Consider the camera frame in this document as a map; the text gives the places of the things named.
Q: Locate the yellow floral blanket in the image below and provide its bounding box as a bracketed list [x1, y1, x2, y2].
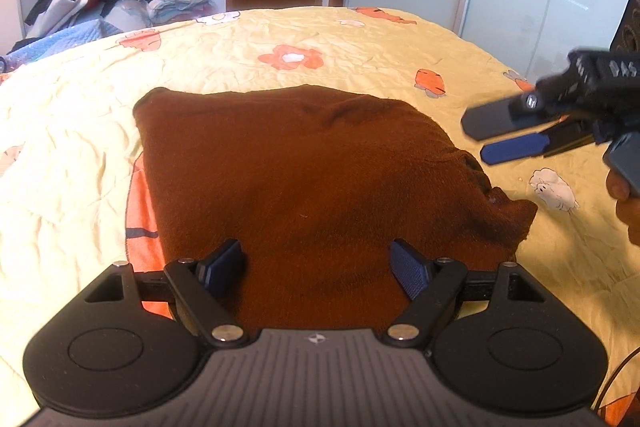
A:
[0, 6, 640, 427]

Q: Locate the black cable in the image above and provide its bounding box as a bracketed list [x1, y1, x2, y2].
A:
[589, 346, 640, 424]

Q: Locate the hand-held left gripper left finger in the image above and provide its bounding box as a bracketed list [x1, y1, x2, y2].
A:
[87, 238, 251, 349]

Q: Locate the brown knit sweater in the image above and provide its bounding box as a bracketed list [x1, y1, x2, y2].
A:
[132, 85, 539, 333]

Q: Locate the light blue quilt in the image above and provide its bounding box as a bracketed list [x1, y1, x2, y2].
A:
[4, 18, 123, 72]

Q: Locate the person's right hand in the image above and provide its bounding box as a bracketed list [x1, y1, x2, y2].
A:
[605, 166, 640, 249]

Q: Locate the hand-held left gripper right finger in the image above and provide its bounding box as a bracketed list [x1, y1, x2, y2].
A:
[382, 239, 543, 349]

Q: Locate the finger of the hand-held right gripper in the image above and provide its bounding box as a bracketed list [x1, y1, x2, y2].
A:
[460, 93, 552, 141]
[480, 121, 598, 166]

